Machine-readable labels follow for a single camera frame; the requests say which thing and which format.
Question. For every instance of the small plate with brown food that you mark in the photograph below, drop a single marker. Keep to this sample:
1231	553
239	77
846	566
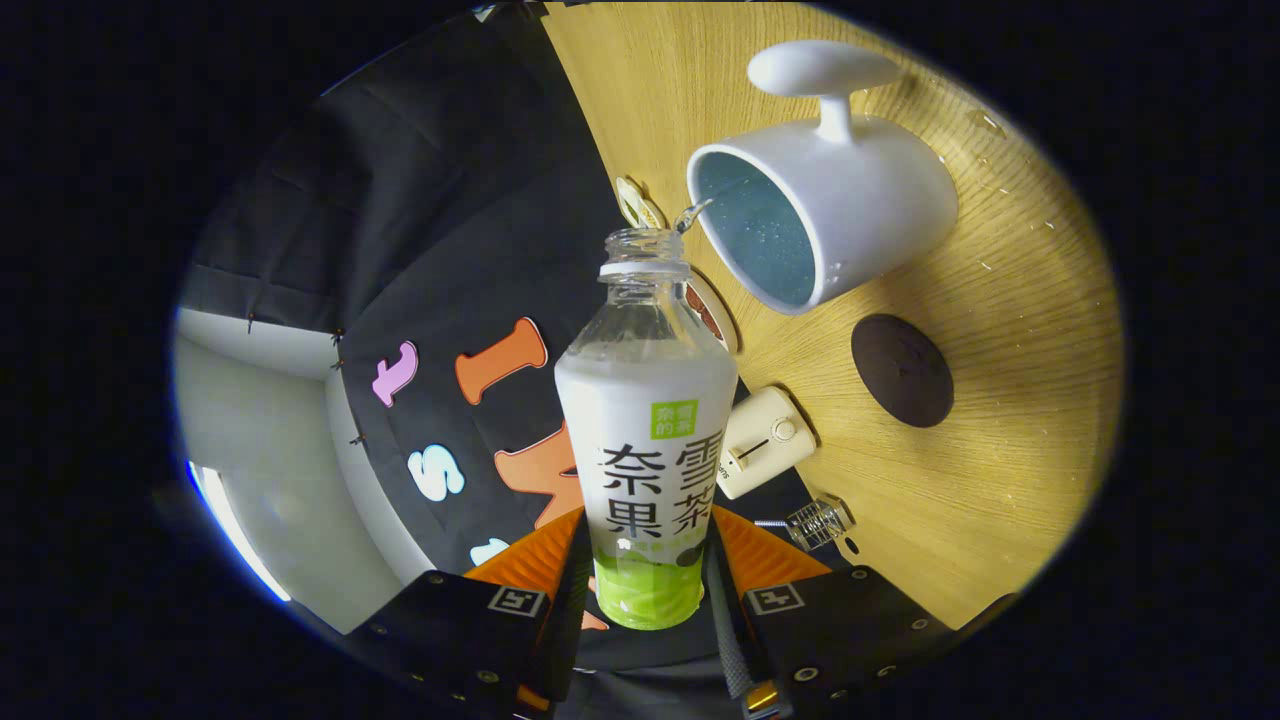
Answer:
712	315

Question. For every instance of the white toaster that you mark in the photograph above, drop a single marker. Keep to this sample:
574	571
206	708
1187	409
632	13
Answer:
765	440

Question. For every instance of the wooden table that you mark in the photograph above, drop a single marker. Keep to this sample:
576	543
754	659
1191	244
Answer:
1000	450

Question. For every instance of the large ceiling light panel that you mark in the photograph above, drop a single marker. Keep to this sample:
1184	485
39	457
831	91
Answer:
235	530

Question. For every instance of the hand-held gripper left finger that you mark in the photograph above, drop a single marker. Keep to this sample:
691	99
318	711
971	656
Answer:
575	585

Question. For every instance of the clear juice bottle white label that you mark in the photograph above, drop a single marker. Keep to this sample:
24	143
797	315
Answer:
645	430

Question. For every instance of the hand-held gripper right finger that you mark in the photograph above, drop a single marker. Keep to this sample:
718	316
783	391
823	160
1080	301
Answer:
725	610

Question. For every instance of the dark brown round coaster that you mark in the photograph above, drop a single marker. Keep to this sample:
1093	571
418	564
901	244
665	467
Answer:
902	370

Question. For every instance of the small white divided dish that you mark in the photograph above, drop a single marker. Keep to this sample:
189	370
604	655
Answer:
637	205

